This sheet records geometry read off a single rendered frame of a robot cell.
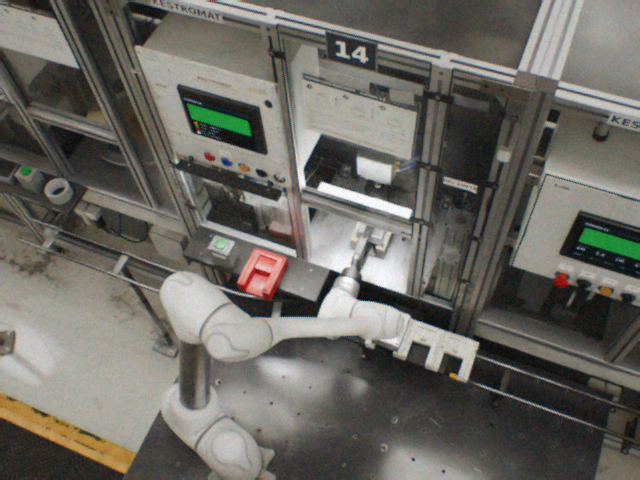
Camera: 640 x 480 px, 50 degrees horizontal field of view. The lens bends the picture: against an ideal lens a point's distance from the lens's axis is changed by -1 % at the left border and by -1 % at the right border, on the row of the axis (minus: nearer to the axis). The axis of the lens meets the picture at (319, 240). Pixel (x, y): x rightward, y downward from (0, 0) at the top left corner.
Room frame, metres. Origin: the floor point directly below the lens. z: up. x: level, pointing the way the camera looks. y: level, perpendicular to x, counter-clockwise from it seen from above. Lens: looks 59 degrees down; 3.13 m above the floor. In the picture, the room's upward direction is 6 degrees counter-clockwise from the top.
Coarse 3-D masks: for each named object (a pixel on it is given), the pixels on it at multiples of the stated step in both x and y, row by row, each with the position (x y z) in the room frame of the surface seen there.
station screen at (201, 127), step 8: (192, 104) 1.34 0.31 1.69; (200, 104) 1.33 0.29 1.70; (208, 104) 1.32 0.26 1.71; (224, 112) 1.30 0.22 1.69; (232, 112) 1.28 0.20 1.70; (192, 120) 1.35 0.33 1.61; (248, 120) 1.26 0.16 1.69; (192, 128) 1.36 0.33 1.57; (200, 128) 1.34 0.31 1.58; (208, 128) 1.33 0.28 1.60; (216, 128) 1.32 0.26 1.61; (224, 128) 1.30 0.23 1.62; (208, 136) 1.33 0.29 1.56; (216, 136) 1.32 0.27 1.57; (224, 136) 1.31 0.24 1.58; (232, 136) 1.29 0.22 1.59; (240, 136) 1.28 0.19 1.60; (248, 136) 1.27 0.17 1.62; (232, 144) 1.30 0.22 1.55; (240, 144) 1.28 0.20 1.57; (248, 144) 1.27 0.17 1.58
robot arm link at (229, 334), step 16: (224, 304) 0.82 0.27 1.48; (208, 320) 0.78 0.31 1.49; (224, 320) 0.77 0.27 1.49; (240, 320) 0.77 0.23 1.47; (256, 320) 0.79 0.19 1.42; (208, 336) 0.73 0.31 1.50; (224, 336) 0.72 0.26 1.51; (240, 336) 0.72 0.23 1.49; (256, 336) 0.73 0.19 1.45; (208, 352) 0.69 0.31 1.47; (224, 352) 0.68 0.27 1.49; (240, 352) 0.69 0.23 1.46; (256, 352) 0.70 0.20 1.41
